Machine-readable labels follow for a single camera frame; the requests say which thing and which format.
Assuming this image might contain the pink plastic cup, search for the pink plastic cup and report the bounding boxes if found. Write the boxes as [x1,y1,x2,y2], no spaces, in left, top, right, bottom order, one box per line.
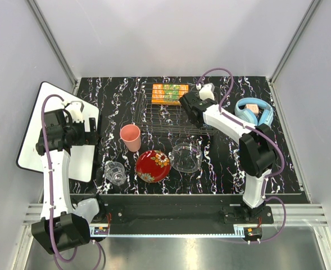
[120,124,141,152]

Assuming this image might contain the light blue headphones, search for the light blue headphones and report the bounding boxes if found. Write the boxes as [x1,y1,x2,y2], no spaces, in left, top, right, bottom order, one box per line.
[234,97,274,127]

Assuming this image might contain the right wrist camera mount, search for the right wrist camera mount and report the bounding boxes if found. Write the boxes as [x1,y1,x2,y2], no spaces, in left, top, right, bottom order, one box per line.
[196,83,215,101]

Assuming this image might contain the red floral plate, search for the red floral plate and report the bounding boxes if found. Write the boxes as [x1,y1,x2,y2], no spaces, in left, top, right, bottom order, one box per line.
[135,150,171,183]

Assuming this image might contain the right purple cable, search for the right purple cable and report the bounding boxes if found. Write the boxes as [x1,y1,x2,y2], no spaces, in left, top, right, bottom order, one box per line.
[196,67,287,244]

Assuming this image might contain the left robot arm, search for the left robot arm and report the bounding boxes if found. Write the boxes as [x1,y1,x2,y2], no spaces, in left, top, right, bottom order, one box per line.
[31,109,107,255]

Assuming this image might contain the clear glass bowl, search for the clear glass bowl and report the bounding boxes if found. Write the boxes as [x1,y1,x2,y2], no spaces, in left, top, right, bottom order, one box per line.
[169,143,203,174]

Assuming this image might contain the pink cube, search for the pink cube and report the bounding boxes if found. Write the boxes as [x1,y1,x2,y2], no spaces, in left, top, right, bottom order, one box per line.
[245,103,259,116]

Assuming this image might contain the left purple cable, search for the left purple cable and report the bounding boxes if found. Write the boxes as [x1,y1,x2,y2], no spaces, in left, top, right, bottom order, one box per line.
[40,94,106,270]

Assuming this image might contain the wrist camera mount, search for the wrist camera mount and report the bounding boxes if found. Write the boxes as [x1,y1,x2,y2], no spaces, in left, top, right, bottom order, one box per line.
[62,101,84,123]
[196,83,215,101]

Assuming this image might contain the white board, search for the white board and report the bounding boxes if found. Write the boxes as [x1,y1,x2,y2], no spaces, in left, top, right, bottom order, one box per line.
[16,82,99,182]

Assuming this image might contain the purple cable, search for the purple cable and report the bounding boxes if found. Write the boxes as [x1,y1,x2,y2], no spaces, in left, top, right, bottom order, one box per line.
[40,94,106,270]
[196,67,287,244]

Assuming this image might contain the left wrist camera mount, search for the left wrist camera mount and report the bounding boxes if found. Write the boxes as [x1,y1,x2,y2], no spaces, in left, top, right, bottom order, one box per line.
[62,101,84,123]

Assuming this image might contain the clear glass cup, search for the clear glass cup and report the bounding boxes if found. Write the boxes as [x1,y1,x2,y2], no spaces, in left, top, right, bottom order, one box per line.
[104,161,126,186]

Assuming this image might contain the wire dish rack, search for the wire dish rack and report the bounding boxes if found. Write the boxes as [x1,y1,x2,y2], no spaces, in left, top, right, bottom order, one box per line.
[134,83,216,135]

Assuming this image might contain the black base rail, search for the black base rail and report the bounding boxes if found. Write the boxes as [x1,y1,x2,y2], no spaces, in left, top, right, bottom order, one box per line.
[65,192,274,236]

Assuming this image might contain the orange patterned box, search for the orange patterned box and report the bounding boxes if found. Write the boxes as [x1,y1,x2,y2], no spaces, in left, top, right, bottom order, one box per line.
[151,84,189,106]

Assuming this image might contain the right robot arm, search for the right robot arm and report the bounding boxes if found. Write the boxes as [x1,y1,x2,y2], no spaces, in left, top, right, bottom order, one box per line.
[179,93,278,223]

